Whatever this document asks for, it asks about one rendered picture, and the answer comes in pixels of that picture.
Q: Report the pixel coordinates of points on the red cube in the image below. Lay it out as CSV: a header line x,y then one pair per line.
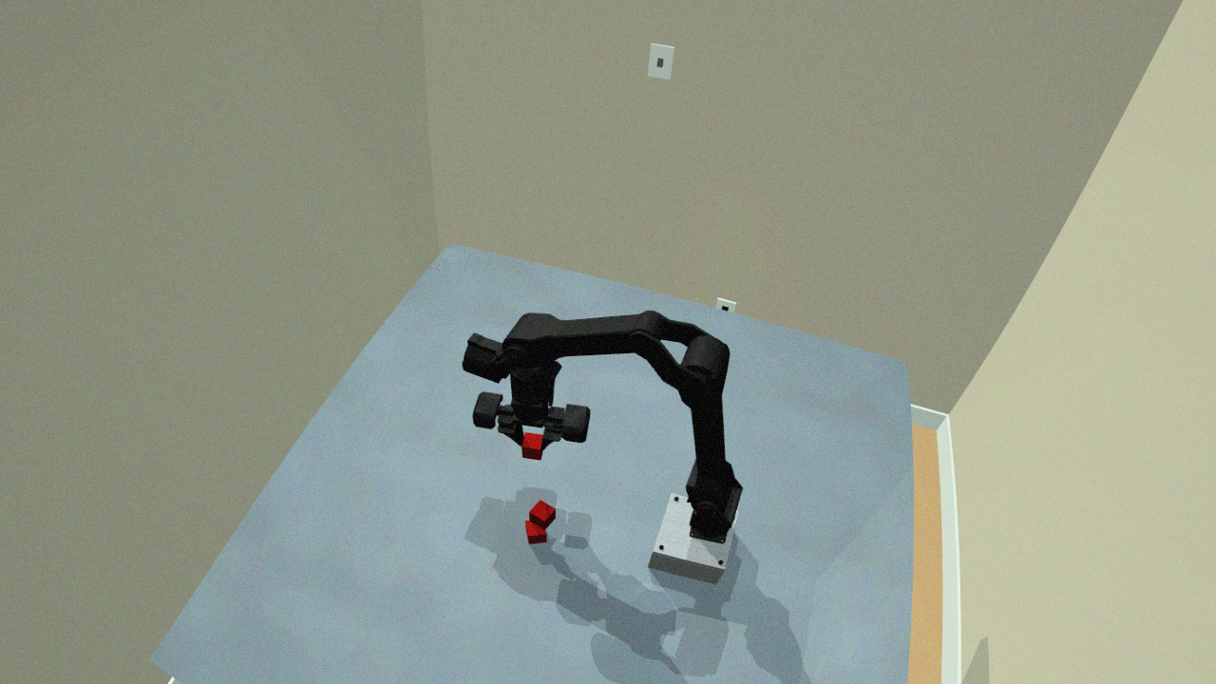
x,y
535,534
542,515
532,446

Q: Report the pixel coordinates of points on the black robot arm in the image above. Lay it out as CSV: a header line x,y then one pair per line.
x,y
529,352

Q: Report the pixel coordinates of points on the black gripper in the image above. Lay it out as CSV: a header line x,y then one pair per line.
x,y
570,424

